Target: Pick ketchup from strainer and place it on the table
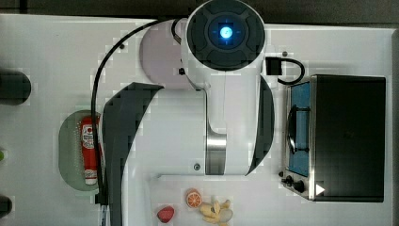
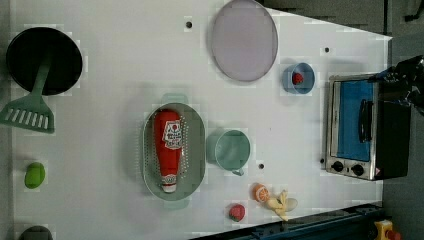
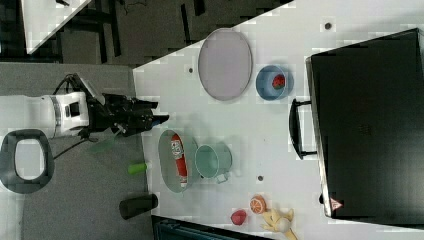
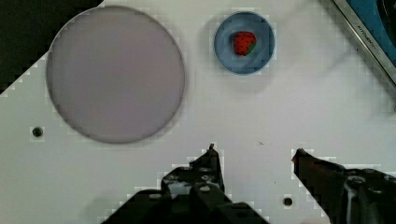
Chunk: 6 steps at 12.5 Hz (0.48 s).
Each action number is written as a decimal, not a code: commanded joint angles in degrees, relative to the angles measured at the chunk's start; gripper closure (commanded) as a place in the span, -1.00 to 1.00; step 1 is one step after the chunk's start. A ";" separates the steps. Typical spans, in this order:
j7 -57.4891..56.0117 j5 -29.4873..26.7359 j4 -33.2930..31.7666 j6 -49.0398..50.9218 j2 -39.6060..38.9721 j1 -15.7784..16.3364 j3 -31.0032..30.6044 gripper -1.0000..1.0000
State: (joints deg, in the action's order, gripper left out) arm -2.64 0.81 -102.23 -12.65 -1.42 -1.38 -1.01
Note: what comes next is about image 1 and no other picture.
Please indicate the red plush ketchup bottle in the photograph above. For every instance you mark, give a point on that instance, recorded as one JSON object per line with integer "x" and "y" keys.
{"x": 91, "y": 164}

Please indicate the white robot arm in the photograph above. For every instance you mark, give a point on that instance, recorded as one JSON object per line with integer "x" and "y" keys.
{"x": 222, "y": 125}

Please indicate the orange slice toy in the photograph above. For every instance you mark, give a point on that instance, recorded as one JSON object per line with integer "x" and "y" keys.
{"x": 193, "y": 198}

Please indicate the yellow plush toy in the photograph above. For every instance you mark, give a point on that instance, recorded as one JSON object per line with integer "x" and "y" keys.
{"x": 217, "y": 213}

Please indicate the red strawberry toy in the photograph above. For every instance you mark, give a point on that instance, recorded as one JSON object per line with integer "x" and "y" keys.
{"x": 166, "y": 214}

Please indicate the black toaster oven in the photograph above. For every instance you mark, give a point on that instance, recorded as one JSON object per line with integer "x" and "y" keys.
{"x": 335, "y": 138}

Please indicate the black cylinder cup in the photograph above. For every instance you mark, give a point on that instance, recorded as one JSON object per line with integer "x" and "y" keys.
{"x": 15, "y": 87}

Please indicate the black object at edge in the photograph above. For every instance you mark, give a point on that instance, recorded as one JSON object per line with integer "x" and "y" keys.
{"x": 5, "y": 206}

